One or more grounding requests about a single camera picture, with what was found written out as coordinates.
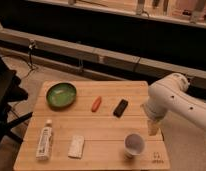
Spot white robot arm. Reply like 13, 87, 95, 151
143, 73, 206, 132

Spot orange carrot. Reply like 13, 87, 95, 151
91, 96, 102, 112

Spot green ceramic bowl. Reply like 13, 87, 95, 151
46, 82, 77, 108

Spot white ceramic cup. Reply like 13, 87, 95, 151
124, 133, 145, 158

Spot black chair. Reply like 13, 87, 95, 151
0, 56, 32, 144

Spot translucent yellowish gripper finger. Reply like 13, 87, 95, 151
148, 119, 159, 136

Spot black rectangular block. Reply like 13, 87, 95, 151
113, 99, 128, 117

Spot white plastic bottle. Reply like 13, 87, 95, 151
36, 119, 53, 161

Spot wooden folding table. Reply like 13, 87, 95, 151
14, 81, 170, 171

